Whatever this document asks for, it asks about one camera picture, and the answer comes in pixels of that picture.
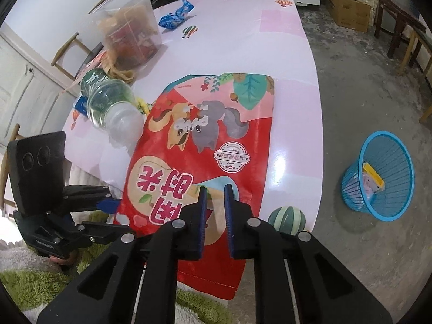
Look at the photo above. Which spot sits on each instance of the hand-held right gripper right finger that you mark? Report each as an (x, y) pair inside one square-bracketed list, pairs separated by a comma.
[(231, 216)]

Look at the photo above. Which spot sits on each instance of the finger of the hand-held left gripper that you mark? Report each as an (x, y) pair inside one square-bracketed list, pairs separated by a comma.
[(98, 234), (91, 197)]

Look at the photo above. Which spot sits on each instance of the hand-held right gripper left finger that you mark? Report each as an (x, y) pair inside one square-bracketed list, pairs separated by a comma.
[(202, 209)]

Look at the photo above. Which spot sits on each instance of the red snack bag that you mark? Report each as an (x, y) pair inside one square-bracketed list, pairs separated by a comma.
[(202, 141)]

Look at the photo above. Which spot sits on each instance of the green label plastic bottle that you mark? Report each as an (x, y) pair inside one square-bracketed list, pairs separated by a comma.
[(108, 98)]

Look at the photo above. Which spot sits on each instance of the clear bag with pink contents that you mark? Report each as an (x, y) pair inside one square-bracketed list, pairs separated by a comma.
[(368, 186)]

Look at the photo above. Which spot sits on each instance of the yellow and white box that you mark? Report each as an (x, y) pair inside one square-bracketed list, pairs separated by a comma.
[(374, 175)]

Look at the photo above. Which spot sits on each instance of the blue plastic mesh basket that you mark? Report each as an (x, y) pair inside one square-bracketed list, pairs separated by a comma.
[(395, 182)]

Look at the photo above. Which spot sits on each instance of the clear plastic container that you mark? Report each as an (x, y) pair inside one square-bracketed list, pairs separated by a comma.
[(131, 30)]

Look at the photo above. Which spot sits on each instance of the blue wrapper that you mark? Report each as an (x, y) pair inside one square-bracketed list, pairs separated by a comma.
[(173, 18)]

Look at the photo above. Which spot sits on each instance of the person's left hand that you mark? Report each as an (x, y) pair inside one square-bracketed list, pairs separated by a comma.
[(62, 261)]

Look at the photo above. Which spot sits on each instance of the wooden chair black seat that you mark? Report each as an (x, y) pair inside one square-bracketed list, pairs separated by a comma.
[(426, 47), (4, 182), (64, 49)]

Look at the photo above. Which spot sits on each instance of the small blue packet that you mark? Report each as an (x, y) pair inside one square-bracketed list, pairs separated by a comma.
[(80, 106)]

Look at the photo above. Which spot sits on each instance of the fluffy blanket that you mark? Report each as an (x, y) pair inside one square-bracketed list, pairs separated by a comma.
[(23, 283)]

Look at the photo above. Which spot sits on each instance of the white panel door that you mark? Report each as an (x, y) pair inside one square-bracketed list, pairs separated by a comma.
[(30, 84)]

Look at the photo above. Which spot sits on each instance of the cardboard box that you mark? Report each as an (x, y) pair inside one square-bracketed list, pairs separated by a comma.
[(347, 10)]

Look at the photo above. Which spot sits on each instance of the dark wooden stool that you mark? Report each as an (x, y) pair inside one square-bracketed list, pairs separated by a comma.
[(401, 10)]

